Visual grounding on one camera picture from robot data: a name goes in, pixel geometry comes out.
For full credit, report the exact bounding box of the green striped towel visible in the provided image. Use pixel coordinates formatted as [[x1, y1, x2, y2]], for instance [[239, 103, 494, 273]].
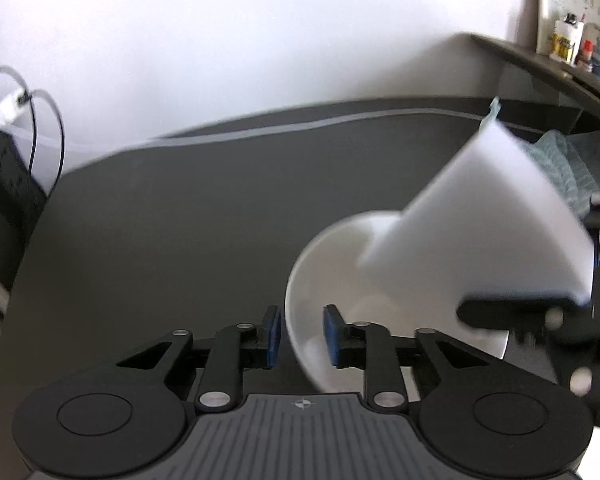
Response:
[[477, 98, 600, 220]]

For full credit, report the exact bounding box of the white charging cable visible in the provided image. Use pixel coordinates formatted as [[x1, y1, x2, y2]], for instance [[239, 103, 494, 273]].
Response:
[[0, 107, 491, 154]]

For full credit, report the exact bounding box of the black power strip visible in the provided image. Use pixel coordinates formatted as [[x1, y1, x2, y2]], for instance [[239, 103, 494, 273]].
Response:
[[0, 131, 47, 286]]

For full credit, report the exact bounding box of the white pill bottle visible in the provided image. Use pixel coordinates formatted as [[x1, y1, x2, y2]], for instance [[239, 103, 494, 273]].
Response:
[[550, 20, 584, 65]]

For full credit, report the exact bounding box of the bottom white charger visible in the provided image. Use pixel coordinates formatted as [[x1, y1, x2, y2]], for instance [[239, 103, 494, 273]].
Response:
[[0, 89, 29, 130]]

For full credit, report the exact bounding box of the white ceramic bowl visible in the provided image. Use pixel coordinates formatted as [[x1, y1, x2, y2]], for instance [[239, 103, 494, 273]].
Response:
[[285, 210, 508, 393]]

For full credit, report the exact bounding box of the white sponge block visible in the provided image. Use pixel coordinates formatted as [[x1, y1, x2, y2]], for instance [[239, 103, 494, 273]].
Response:
[[358, 120, 594, 333]]

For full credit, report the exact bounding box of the dark wall shelf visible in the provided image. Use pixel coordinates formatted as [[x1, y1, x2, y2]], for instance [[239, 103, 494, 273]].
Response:
[[469, 34, 600, 120]]

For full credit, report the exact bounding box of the red cap small bottle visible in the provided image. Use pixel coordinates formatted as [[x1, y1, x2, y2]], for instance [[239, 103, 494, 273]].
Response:
[[577, 40, 594, 73]]

